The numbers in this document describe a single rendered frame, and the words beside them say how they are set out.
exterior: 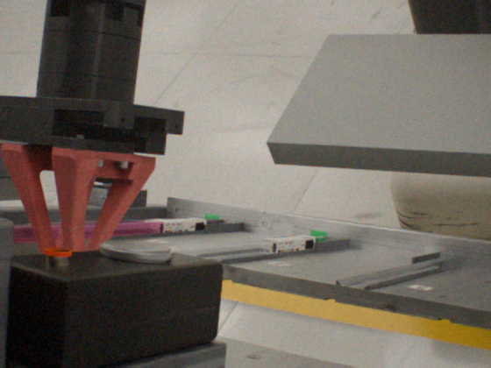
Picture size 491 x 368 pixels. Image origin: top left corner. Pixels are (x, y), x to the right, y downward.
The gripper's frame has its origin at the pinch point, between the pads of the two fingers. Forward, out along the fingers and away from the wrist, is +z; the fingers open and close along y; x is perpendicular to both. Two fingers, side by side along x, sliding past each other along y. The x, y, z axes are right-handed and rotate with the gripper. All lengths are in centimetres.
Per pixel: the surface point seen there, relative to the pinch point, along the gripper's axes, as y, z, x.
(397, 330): -25, 23, 112
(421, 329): -20, 22, 113
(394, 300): 14.1, 0.8, 13.8
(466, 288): 16.5, 0.4, 20.6
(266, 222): -7.2, -1.0, 32.8
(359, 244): 2.3, -0.3, 32.8
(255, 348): 15.8, 0.9, -4.8
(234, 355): 16.0, 0.9, -6.6
